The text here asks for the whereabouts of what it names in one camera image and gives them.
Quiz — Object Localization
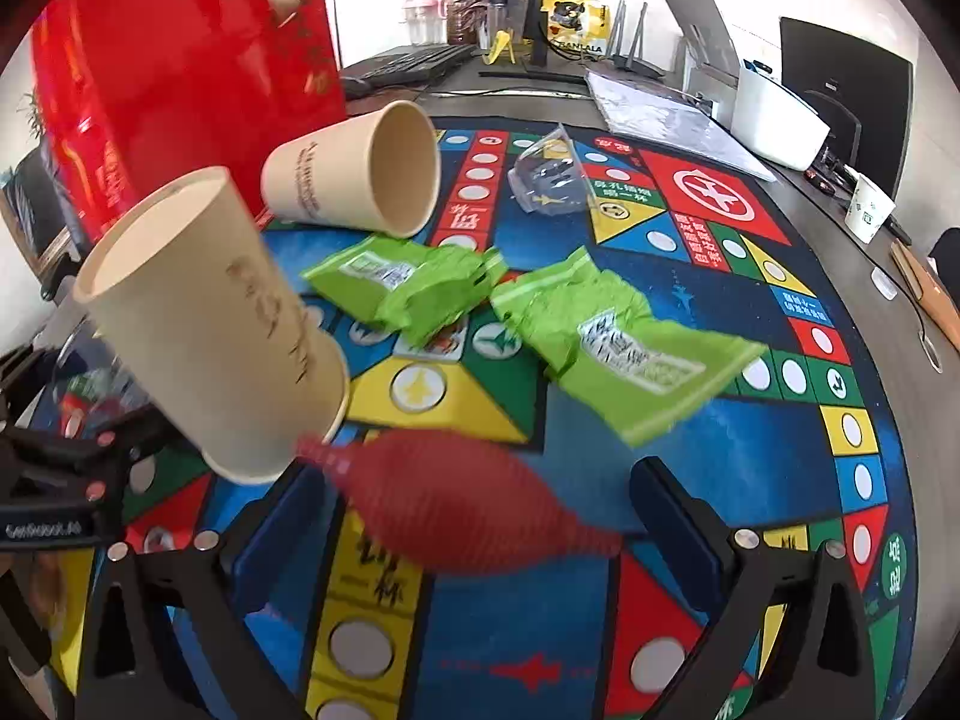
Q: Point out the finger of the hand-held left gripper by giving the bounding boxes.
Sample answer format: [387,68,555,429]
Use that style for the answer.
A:
[0,341,83,421]
[90,403,181,511]

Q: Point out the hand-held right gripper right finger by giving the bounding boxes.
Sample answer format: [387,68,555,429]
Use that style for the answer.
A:
[628,456,878,720]

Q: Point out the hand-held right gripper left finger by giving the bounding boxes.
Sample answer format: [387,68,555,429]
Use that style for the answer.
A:
[79,457,342,720]

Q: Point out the beige paper cup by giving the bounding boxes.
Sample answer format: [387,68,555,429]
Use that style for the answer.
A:
[73,165,351,485]
[260,100,443,238]

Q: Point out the green foil packet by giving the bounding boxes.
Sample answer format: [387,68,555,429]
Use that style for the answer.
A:
[490,245,768,450]
[300,234,510,350]

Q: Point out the red sausage-shaped packet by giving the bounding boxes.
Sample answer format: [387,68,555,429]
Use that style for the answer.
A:
[295,430,625,576]

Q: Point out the red container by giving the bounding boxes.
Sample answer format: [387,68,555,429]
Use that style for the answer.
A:
[30,0,348,242]

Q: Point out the black leather office chair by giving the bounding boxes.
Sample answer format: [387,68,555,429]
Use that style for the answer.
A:
[0,144,85,275]

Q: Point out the colourful board game mat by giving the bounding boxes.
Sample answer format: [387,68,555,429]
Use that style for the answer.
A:
[15,116,920,720]

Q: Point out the wooden board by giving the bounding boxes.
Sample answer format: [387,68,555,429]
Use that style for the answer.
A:
[889,238,960,355]

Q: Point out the white printed paper cup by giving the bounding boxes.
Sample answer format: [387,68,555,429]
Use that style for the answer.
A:
[844,172,898,245]

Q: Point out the clear plastic wrapper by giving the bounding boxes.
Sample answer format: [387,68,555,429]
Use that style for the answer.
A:
[508,125,602,218]

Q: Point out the clear plastic document folder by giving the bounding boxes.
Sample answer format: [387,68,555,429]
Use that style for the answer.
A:
[586,70,778,183]

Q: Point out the white plastic box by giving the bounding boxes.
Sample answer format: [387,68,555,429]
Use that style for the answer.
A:
[730,59,833,172]

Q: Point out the black keyboard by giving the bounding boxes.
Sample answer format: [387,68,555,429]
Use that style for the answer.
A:
[340,43,478,88]

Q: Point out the black router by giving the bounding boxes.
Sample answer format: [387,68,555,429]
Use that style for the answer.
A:
[606,0,666,80]

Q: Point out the grey printer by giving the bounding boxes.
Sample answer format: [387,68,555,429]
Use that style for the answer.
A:
[650,0,745,126]

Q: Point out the pink lidded jar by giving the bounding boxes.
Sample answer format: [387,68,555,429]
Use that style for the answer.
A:
[400,0,448,47]

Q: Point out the yellow phone stand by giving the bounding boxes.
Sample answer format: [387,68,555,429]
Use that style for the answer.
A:
[483,29,519,68]

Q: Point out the yellow printed bag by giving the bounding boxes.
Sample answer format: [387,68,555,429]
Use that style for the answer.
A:
[541,0,613,62]

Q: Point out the white cable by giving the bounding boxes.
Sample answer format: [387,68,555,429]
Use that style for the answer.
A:
[869,253,945,375]

